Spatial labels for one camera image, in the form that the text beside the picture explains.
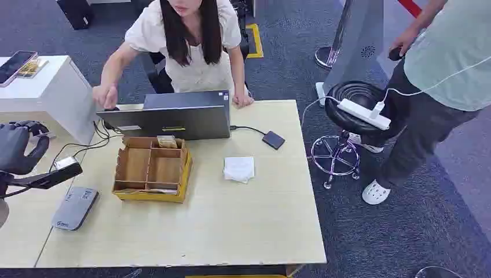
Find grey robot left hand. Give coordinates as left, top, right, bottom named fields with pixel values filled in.
left=0, top=120, right=51, bottom=176

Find white side table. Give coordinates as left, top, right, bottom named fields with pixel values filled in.
left=0, top=55, right=97, bottom=146

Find smartphone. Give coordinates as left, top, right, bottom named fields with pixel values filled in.
left=0, top=50, right=39, bottom=88

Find yellow printed card packet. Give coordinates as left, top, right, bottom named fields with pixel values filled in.
left=16, top=58, right=49, bottom=79

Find grey flat device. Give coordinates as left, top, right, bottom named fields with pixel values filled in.
left=51, top=186, right=100, bottom=232

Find pale wooden desk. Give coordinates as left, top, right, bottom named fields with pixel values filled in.
left=35, top=100, right=328, bottom=278
left=0, top=132, right=97, bottom=269

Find wooden card box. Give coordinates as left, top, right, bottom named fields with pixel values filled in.
left=112, top=136, right=193, bottom=204

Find black box-shaped object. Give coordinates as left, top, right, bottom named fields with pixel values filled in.
left=56, top=0, right=95, bottom=31

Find printed card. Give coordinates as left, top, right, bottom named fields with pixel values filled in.
left=156, top=135, right=179, bottom=149

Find dark grey laptop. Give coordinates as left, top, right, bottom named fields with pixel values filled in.
left=96, top=90, right=232, bottom=141

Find seated person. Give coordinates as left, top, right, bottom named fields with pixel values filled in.
left=91, top=0, right=255, bottom=112

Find black external drive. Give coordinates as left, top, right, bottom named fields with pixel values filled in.
left=262, top=130, right=286, bottom=151

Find black round stool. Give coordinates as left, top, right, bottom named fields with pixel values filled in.
left=310, top=80, right=389, bottom=191

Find white power strip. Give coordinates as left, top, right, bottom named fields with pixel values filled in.
left=336, top=98, right=393, bottom=131

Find grey kiosk stand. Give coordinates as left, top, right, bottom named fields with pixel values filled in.
left=315, top=0, right=385, bottom=107

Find red barrier belt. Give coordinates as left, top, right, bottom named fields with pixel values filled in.
left=397, top=0, right=423, bottom=19

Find standing person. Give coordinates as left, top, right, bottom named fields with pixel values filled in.
left=361, top=0, right=491, bottom=206

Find black drive cable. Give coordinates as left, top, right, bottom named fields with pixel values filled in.
left=229, top=125, right=267, bottom=136

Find white power strip cord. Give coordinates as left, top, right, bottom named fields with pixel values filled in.
left=301, top=96, right=342, bottom=129

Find white charger cable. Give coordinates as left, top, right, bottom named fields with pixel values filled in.
left=382, top=55, right=491, bottom=104

